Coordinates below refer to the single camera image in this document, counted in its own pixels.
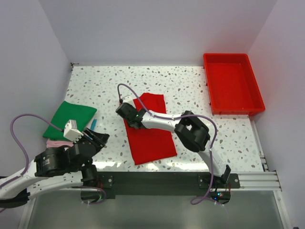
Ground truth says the red t shirt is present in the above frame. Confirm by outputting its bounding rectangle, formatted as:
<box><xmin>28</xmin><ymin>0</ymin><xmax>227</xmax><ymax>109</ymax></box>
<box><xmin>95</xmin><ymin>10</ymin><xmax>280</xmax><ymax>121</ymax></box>
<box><xmin>124</xmin><ymin>93</ymin><xmax>177</xmax><ymax>165</ymax></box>

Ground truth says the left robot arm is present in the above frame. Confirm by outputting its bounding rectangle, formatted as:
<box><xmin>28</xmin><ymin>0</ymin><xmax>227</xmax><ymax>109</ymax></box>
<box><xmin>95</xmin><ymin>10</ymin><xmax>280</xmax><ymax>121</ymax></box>
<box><xmin>0</xmin><ymin>128</ymin><xmax>110</xmax><ymax>209</ymax></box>

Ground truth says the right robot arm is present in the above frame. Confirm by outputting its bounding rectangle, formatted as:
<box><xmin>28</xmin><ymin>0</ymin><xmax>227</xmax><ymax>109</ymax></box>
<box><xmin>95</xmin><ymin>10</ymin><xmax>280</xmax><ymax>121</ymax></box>
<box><xmin>116</xmin><ymin>103</ymin><xmax>231</xmax><ymax>187</ymax></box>

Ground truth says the teal folded t shirt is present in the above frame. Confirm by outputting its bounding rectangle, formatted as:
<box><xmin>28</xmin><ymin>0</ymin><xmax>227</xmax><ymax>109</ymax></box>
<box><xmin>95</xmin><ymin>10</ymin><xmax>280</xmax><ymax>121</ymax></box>
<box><xmin>91</xmin><ymin>119</ymin><xmax>97</xmax><ymax>129</ymax></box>

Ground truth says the green folded t shirt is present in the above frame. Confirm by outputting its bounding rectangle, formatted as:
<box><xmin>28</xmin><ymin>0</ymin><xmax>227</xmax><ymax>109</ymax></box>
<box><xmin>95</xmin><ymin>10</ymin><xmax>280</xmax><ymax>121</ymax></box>
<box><xmin>42</xmin><ymin>101</ymin><xmax>97</xmax><ymax>141</ymax></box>

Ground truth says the pink folded t shirt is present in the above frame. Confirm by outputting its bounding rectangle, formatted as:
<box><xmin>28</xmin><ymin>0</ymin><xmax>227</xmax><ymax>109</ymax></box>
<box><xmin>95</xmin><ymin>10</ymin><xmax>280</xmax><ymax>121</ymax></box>
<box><xmin>46</xmin><ymin>139</ymin><xmax>73</xmax><ymax>148</ymax></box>

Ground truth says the red plastic bin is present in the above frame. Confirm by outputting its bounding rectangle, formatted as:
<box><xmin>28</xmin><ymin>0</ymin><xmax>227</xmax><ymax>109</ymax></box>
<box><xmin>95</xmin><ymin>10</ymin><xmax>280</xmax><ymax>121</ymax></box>
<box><xmin>203</xmin><ymin>53</ymin><xmax>265</xmax><ymax>116</ymax></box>

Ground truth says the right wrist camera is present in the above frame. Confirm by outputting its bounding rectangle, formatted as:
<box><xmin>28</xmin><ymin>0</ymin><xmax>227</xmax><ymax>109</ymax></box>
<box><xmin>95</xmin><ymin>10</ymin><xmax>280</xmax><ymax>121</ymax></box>
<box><xmin>122</xmin><ymin>95</ymin><xmax>135</xmax><ymax>106</ymax></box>

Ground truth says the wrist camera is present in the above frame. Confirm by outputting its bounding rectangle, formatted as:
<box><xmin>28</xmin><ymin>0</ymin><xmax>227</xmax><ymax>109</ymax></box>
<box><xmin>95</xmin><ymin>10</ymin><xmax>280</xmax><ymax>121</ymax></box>
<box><xmin>122</xmin><ymin>95</ymin><xmax>135</xmax><ymax>106</ymax></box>
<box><xmin>63</xmin><ymin>119</ymin><xmax>83</xmax><ymax>143</ymax></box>

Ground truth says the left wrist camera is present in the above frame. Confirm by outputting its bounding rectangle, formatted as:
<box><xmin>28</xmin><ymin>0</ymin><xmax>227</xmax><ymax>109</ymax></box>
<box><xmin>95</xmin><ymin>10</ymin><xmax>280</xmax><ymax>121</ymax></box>
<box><xmin>63</xmin><ymin>119</ymin><xmax>83</xmax><ymax>143</ymax></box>

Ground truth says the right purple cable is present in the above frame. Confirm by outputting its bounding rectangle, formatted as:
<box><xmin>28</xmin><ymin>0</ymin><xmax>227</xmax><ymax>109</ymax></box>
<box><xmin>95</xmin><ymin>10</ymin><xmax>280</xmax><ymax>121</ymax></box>
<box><xmin>116</xmin><ymin>83</ymin><xmax>218</xmax><ymax>206</ymax></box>

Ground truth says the purple cable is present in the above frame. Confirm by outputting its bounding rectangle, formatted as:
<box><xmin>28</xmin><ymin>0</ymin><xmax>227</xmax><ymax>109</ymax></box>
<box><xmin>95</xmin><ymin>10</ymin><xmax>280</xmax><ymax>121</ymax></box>
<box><xmin>116</xmin><ymin>83</ymin><xmax>218</xmax><ymax>206</ymax></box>
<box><xmin>0</xmin><ymin>113</ymin><xmax>107</xmax><ymax>213</ymax></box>

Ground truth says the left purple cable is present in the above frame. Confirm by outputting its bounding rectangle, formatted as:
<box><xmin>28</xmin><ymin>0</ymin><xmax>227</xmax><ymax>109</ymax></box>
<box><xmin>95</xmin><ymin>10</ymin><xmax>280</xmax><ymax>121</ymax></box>
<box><xmin>0</xmin><ymin>113</ymin><xmax>107</xmax><ymax>213</ymax></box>

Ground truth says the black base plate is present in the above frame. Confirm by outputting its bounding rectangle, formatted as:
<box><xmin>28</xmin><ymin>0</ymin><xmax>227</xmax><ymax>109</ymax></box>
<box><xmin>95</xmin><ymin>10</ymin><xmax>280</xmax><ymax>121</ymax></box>
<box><xmin>71</xmin><ymin>170</ymin><xmax>241</xmax><ymax>201</ymax></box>

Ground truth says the aluminium frame rail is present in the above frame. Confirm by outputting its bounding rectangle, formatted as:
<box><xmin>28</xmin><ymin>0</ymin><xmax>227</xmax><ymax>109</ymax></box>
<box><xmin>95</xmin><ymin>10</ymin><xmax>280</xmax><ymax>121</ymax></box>
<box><xmin>236</xmin><ymin>117</ymin><xmax>282</xmax><ymax>192</ymax></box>

